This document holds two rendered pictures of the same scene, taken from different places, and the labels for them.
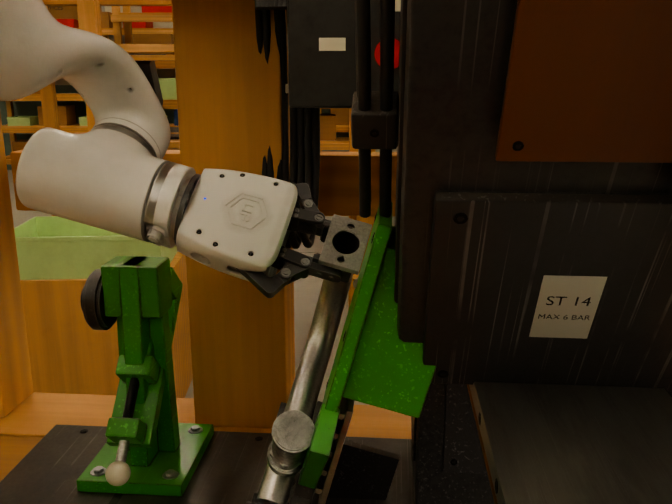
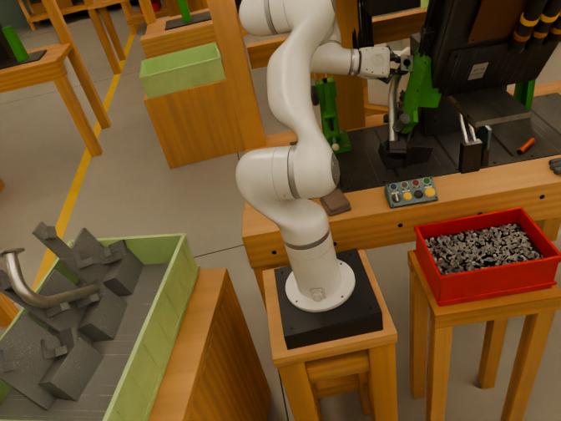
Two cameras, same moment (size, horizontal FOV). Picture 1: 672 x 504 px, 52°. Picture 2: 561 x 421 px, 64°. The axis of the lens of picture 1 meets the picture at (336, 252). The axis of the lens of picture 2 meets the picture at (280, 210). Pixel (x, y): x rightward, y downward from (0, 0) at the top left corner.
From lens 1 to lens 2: 1.00 m
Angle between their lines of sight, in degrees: 23
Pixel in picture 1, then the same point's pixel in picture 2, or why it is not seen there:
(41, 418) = (278, 142)
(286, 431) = (403, 119)
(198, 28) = not seen: outside the picture
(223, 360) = (341, 108)
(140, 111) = (336, 33)
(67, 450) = not seen: hidden behind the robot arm
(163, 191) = (355, 59)
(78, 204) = (331, 68)
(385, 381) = (428, 99)
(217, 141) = not seen: hidden behind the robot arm
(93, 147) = (331, 50)
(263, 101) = (351, 11)
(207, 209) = (366, 62)
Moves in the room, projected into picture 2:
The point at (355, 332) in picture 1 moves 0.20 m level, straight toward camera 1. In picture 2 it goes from (422, 88) to (447, 115)
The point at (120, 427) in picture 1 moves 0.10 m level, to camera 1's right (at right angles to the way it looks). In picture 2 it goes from (332, 134) to (359, 128)
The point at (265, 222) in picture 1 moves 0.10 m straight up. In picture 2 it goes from (384, 62) to (382, 30)
